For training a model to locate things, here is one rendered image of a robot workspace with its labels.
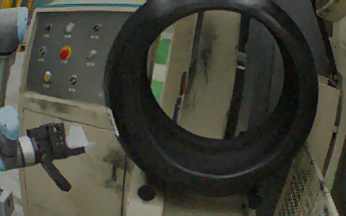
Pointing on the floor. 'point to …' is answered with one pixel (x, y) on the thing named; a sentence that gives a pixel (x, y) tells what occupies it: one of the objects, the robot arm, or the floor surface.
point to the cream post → (210, 73)
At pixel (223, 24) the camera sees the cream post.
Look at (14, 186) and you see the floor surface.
